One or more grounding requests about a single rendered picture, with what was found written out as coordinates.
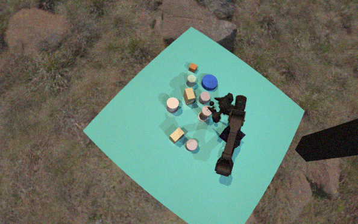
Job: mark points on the blue cylinder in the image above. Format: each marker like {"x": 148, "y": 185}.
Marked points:
{"x": 209, "y": 82}

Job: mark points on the pale yellow block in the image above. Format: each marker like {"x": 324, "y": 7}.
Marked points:
{"x": 176, "y": 135}
{"x": 189, "y": 96}

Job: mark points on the pink cylinder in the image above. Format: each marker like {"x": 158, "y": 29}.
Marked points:
{"x": 191, "y": 145}
{"x": 204, "y": 97}

